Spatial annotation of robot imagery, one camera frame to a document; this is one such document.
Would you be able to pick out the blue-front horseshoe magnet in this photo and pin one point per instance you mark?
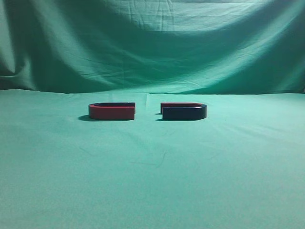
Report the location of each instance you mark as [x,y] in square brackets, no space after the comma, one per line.
[183,111]

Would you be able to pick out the left red-front horseshoe magnet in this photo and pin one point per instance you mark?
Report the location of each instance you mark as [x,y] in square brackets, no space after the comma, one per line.
[112,111]

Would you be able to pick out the green cloth backdrop and cover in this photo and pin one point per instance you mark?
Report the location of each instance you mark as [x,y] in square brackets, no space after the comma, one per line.
[242,167]

